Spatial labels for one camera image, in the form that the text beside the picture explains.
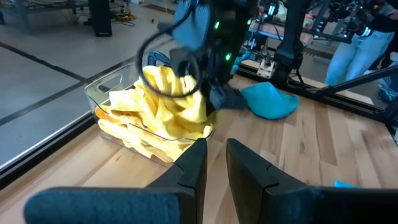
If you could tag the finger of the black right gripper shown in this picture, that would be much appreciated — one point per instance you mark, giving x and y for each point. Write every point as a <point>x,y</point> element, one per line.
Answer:
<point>228,99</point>

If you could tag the black table edge clamp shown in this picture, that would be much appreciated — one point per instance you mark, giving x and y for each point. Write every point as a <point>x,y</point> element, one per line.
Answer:
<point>157,57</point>

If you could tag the blue microfiber towel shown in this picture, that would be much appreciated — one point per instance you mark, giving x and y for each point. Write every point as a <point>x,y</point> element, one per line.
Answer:
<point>270,101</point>
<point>345,184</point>

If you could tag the teal microfiber towel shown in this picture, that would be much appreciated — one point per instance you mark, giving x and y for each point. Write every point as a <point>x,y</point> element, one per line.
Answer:
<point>242,59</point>

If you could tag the black striped floor mat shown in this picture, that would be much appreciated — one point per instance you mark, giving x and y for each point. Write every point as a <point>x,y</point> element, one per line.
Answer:
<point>158,8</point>

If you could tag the background wooden workstation table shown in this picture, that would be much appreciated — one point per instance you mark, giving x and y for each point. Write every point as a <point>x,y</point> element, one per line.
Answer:
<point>298,35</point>

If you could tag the grey metal background table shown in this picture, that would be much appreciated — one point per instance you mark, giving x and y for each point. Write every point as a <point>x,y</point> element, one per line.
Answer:
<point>22,17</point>

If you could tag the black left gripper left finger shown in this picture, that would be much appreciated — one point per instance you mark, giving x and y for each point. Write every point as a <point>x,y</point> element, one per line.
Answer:
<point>186,186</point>

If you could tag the black floor speaker box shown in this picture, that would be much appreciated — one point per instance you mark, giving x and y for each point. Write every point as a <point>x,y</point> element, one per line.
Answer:
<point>99,18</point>

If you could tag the person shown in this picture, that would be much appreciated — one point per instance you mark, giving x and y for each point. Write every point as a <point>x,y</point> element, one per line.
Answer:
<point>357,56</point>

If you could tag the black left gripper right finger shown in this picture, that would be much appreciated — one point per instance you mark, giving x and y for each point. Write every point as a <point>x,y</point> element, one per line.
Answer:
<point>258,193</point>

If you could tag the frame corner mounting plate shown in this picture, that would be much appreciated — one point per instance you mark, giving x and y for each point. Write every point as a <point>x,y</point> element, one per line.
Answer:
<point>266,69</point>

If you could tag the clear plastic basket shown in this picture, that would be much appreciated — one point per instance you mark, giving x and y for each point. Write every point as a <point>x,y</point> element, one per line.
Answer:
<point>93,93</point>

